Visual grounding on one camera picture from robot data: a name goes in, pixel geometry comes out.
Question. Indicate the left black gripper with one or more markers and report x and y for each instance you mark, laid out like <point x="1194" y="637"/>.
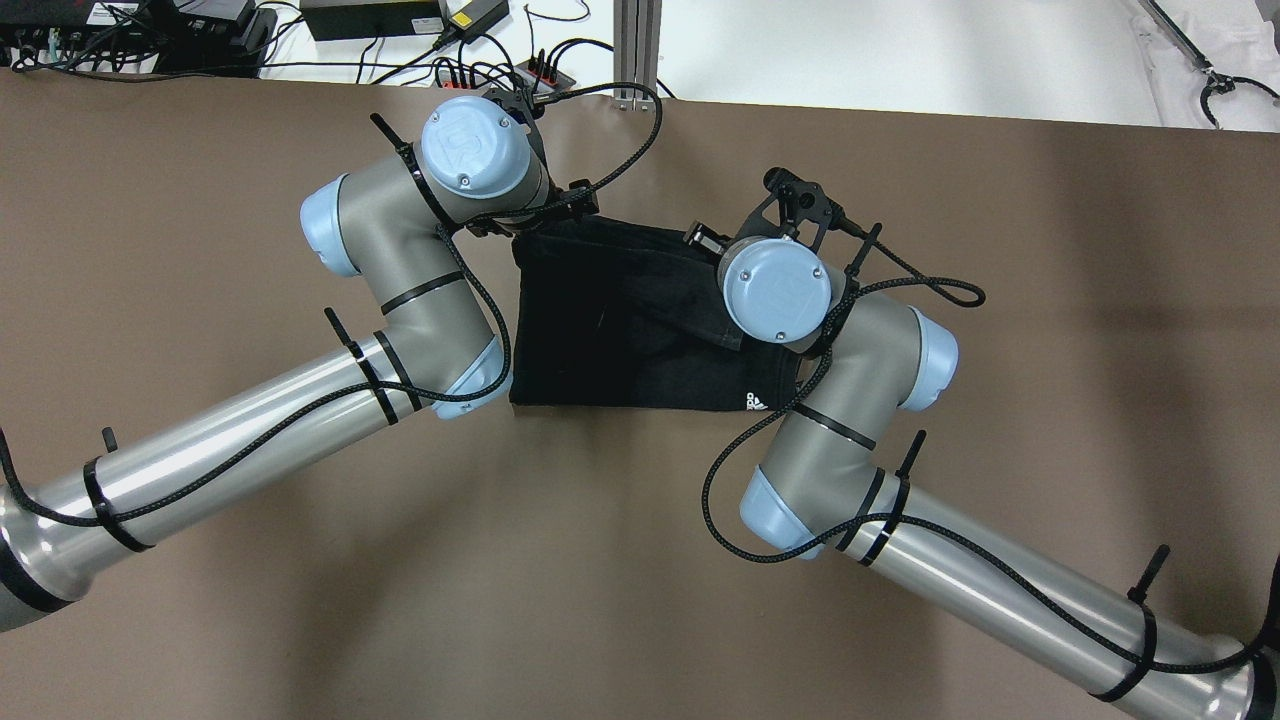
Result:
<point x="577" y="206"/>

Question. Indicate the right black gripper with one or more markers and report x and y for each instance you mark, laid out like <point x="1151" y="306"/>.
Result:
<point x="704" y="241"/>

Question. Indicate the black graphic t-shirt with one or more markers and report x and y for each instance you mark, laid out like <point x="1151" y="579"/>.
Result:
<point x="614" y="314"/>

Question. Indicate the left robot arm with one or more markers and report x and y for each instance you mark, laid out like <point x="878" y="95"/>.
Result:
<point x="478" y="165"/>

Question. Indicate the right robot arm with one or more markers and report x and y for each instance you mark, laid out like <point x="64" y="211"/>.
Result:
<point x="819" y="486"/>

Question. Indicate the grey orange usb hub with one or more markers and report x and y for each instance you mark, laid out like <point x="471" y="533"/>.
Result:
<point x="451" y="73"/>
<point x="540" y="75"/>

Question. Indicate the black power adapter brick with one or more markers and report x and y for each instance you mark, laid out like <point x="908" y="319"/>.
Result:
<point x="464" y="21"/>

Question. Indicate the black mini PC box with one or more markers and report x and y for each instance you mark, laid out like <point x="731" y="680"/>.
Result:
<point x="348" y="20"/>

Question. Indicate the long reacher grabber tool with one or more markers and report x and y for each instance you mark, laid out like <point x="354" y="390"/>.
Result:
<point x="1200" y="60"/>

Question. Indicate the white folded cloth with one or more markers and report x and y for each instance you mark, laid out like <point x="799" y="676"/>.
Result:
<point x="1262" y="37"/>

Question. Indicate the aluminium frame post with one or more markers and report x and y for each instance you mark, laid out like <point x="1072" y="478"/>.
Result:
<point x="636" y="36"/>

